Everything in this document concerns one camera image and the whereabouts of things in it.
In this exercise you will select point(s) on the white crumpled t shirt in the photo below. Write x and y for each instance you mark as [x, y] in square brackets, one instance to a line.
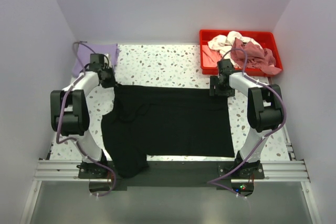
[223, 44]

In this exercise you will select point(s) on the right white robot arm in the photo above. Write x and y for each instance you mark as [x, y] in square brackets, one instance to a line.
[265, 108]

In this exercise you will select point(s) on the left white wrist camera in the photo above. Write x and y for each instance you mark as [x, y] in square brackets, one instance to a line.
[108, 57]

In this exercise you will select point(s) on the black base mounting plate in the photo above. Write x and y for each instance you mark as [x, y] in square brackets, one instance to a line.
[173, 174]

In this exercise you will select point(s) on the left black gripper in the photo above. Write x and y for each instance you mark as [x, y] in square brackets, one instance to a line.
[113, 83]

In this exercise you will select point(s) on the black t shirt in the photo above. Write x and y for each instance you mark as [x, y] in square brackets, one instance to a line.
[164, 121]

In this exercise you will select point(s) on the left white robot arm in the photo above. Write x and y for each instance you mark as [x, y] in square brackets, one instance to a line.
[70, 117]

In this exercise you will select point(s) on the salmon pink t shirt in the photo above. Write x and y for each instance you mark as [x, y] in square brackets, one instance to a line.
[210, 57]

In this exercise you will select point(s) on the folded lavender t shirt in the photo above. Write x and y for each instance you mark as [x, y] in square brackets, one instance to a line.
[83, 55]

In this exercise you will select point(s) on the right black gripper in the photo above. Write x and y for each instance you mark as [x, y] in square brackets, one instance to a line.
[214, 81]

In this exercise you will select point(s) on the dusty rose crumpled t shirt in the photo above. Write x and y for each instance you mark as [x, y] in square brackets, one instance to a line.
[254, 57]

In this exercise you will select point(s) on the aluminium extrusion rail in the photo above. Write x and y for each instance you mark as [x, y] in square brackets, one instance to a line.
[274, 171]

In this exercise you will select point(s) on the red plastic bin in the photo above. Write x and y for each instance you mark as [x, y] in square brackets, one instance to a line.
[265, 39]

